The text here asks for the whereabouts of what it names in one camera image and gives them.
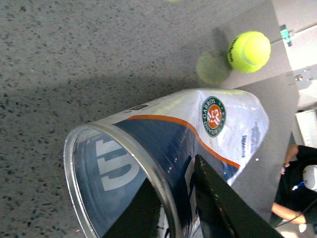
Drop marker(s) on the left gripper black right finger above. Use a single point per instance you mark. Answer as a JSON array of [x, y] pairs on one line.
[[222, 212]]

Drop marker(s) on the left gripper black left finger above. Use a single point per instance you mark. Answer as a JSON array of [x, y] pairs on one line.
[[141, 218]]

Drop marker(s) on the white blue tennis ball can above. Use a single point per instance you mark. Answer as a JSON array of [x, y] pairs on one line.
[[107, 161]]

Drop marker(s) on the yellow tennis ball at edge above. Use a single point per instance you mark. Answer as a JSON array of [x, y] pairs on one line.
[[249, 52]]

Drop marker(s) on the person in black shirt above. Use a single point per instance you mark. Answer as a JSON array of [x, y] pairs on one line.
[[294, 202]]

